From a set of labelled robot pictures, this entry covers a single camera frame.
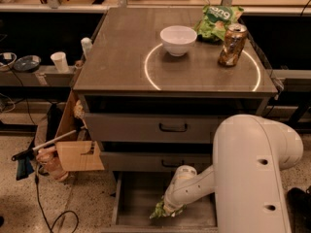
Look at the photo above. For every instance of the open bottom drawer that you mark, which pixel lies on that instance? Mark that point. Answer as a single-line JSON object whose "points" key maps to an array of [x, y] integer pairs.
{"points": [[136, 197]]}

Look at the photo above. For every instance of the white paper cup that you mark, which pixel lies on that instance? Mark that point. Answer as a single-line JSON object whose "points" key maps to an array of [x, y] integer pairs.
{"points": [[60, 61]]}

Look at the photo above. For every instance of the top drawer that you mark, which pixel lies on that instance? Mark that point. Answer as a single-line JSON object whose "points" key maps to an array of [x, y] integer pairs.
{"points": [[153, 128]]}

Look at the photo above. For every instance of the green chip bag at back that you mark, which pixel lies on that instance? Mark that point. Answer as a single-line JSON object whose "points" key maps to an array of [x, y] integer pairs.
{"points": [[215, 21]]}

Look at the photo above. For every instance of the clear plastic bottle on floor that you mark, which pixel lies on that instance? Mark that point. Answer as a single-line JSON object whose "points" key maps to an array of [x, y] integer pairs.
{"points": [[50, 161]]}

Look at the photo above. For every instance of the black shoe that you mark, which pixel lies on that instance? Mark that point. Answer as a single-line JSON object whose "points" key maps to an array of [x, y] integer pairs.
{"points": [[300, 203]]}

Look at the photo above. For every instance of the crushed gold soda can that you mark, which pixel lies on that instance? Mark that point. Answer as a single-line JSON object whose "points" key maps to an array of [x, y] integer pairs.
{"points": [[234, 42]]}

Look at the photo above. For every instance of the green jalapeno chip bag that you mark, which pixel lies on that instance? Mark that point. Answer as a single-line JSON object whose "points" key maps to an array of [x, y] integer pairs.
{"points": [[159, 210]]}

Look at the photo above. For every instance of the small bowl at left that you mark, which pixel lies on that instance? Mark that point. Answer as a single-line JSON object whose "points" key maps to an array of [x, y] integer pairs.
{"points": [[7, 61]]}

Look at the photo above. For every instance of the white bottle beside cabinet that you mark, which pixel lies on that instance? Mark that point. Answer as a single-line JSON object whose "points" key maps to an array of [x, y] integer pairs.
{"points": [[86, 46]]}

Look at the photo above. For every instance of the grabber tool with white shaft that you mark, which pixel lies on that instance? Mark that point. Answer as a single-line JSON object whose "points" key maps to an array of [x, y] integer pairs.
{"points": [[25, 153]]}

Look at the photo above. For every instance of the white bowl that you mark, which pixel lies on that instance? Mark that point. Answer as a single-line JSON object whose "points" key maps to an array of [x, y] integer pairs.
{"points": [[178, 39]]}

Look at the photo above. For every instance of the cardboard box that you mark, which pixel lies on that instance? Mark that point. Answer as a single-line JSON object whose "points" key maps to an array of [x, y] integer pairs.
{"points": [[76, 151]]}

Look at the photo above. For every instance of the middle drawer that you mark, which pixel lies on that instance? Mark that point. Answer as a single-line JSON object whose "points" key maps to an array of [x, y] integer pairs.
{"points": [[153, 162]]}

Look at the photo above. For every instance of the grey drawer cabinet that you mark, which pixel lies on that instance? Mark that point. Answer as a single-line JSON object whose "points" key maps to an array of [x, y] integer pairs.
{"points": [[130, 72]]}

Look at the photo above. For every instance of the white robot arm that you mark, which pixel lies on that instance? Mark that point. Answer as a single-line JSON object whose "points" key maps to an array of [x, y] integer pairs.
{"points": [[249, 152]]}

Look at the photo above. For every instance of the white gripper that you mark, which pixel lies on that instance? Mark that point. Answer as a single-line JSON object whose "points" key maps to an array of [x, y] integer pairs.
{"points": [[171, 200]]}

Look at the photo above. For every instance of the grey plate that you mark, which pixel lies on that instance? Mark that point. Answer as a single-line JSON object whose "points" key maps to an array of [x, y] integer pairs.
{"points": [[27, 64]]}

